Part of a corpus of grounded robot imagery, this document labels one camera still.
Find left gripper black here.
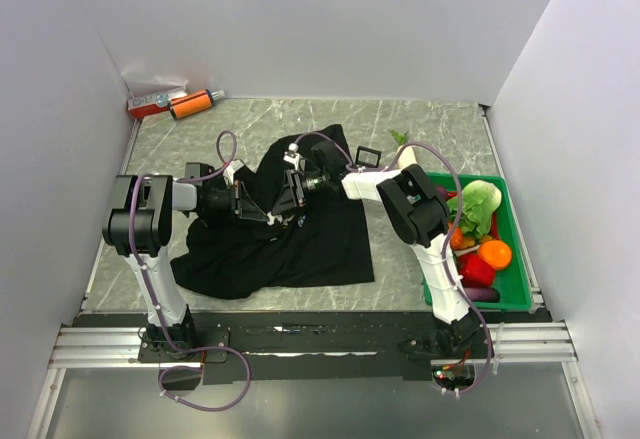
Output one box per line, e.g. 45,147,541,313
203,180,269,224

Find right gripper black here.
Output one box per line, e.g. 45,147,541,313
271,170,329,219

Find black printed t-shirt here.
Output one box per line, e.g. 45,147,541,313
169,123,376,301

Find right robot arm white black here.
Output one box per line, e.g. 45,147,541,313
270,138,480,358

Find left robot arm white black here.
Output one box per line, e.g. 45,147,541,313
102,160,271,361

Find round gold brooch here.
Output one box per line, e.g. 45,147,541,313
267,212,283,226

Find orange black cylinder tool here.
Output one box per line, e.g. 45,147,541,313
169,89,226,120

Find white toy radish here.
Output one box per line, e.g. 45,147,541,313
390,130,417,169

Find red white toothpaste box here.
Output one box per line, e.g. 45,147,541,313
127,87,187,119

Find clear plastic bag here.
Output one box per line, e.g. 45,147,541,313
121,61,188,97

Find orange toy pumpkin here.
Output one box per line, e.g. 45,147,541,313
450,227,475,251

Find green toy lettuce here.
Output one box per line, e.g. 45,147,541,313
458,180,502,240

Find red toy pepper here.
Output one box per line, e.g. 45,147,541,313
457,253,496,288

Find purple toy eggplant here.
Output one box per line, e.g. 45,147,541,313
464,287,501,303

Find orange toy fruit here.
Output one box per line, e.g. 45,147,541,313
477,240,513,271

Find green plastic bin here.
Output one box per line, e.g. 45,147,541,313
451,175,532,311

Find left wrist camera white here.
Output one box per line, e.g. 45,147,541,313
223,159,246,186

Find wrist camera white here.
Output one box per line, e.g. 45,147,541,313
283,142,305,172
223,159,246,186

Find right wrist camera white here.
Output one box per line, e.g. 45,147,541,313
283,142,305,172

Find black wire frame stand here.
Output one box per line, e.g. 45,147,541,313
355,146,382,169

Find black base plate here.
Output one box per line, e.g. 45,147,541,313
137,310,551,386

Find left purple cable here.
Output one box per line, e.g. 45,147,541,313
128,130,252,414

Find purple cable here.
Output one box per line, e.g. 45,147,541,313
291,132,495,396
128,130,252,414

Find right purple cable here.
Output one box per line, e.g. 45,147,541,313
291,132,495,396

